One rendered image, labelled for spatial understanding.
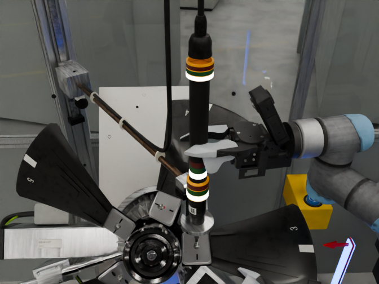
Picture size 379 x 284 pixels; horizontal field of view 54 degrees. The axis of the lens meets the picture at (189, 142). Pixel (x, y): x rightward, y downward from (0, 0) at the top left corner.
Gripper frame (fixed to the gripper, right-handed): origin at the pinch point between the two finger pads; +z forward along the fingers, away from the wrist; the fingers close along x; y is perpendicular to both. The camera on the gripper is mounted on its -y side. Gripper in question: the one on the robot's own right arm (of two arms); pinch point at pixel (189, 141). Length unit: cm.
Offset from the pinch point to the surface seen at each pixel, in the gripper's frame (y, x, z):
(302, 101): 30, 61, -57
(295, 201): 40, 20, -37
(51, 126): 4.7, 17.6, 26.1
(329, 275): 146, 58, -96
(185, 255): 28.8, -1.8, 1.0
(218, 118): 5.5, 15.7, -10.0
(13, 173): 66, 83, 60
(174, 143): 12.6, 17.8, -0.3
